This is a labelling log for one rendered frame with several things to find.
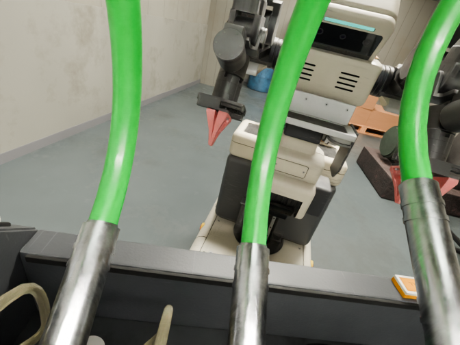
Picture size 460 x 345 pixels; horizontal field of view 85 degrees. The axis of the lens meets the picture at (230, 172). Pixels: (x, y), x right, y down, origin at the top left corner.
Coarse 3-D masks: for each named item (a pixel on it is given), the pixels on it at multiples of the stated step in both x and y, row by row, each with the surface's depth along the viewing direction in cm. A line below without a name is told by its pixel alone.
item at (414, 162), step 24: (456, 0) 13; (432, 24) 14; (456, 24) 13; (432, 48) 14; (408, 72) 15; (432, 72) 14; (408, 96) 15; (408, 120) 14; (408, 144) 14; (408, 168) 14
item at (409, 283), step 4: (392, 280) 38; (404, 280) 37; (408, 280) 37; (412, 280) 37; (396, 284) 37; (404, 284) 36; (408, 284) 36; (412, 284) 36; (400, 288) 36; (408, 288) 36; (412, 288) 36; (400, 292) 36; (404, 296) 35; (408, 296) 35; (412, 296) 35; (416, 296) 35
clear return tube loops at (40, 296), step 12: (24, 288) 14; (36, 288) 15; (0, 300) 12; (12, 300) 13; (36, 300) 15; (48, 300) 16; (48, 312) 17; (168, 312) 14; (168, 324) 13; (36, 336) 18; (156, 336) 12
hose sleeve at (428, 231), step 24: (408, 192) 13; (432, 192) 12; (408, 216) 13; (432, 216) 12; (408, 240) 13; (432, 240) 12; (432, 264) 11; (456, 264) 11; (432, 288) 11; (456, 288) 11; (432, 312) 11; (456, 312) 10; (432, 336) 11; (456, 336) 10
